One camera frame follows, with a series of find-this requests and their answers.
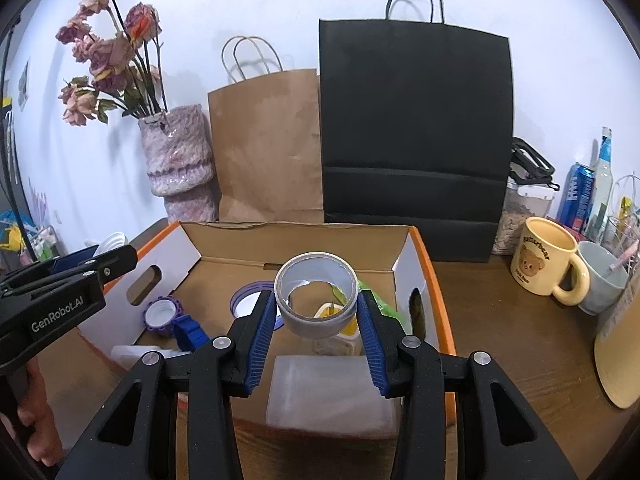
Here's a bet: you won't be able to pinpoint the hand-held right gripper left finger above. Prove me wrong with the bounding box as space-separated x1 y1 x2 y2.
54 290 278 480

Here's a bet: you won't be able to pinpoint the cream thermos jug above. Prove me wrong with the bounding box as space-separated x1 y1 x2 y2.
594 265 640 409

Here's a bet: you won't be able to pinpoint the wire shelf cart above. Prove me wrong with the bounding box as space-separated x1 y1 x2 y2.
0 205 66 271

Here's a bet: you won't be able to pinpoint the wall picture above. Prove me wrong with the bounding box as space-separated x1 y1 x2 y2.
17 60 31 111

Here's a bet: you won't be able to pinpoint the pink stick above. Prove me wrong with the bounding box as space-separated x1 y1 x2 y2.
607 242 638 276

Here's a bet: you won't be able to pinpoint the blue round container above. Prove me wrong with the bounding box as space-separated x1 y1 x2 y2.
229 280 277 319

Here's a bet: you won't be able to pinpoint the brown paper bag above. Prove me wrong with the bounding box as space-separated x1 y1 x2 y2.
207 36 326 224

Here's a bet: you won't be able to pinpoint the dried pink roses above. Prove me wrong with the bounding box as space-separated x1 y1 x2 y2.
55 0 168 127

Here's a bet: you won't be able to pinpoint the purple ridged cap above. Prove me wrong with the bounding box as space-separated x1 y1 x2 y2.
142 296 180 336

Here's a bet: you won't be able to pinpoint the white round lid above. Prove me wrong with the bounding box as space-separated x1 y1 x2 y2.
95 231 127 261

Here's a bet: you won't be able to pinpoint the clear plastic box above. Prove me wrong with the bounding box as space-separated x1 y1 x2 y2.
265 355 401 441

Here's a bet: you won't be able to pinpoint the black light stand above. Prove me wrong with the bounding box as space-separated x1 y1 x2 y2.
0 25 23 201

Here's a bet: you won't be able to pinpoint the purple plant decoration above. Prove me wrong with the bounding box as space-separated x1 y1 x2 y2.
27 177 51 231

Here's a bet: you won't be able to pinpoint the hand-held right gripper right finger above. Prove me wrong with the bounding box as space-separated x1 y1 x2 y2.
356 290 578 480

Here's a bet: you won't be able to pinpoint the wire holder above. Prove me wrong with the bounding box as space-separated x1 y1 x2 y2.
605 175 640 261

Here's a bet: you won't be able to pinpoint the blue drink can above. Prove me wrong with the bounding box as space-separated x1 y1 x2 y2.
556 162 596 233

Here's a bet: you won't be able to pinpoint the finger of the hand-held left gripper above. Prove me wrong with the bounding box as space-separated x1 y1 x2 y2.
50 245 101 273
0 245 138 302

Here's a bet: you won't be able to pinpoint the yellow bear mug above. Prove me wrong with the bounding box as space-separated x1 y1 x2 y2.
510 217 592 307

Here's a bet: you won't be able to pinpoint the red cardboard box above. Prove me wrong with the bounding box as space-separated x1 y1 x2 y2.
75 220 458 441

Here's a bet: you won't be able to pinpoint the black paper bag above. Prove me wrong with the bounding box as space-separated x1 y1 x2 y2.
318 0 514 263

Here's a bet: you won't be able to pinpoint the clear jar with clip lid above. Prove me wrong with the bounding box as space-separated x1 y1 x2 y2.
492 137 557 256

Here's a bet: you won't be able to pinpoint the blue ridged cap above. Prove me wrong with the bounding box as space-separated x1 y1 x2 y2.
172 312 211 353

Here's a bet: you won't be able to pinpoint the grey tape roll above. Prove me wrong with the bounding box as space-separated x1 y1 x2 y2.
274 251 360 340

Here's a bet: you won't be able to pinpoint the green spray bottle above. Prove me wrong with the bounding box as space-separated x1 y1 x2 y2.
327 280 408 336

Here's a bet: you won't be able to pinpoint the pale grey cup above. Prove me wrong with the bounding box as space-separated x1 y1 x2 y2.
575 241 631 316

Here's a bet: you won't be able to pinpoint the pink marbled vase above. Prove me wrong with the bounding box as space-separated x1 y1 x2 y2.
137 104 221 223

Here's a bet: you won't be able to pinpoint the clear bottle with blue label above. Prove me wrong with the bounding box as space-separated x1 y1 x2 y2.
582 126 615 246

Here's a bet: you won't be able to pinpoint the person's left hand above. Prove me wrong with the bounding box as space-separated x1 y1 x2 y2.
17 360 66 466

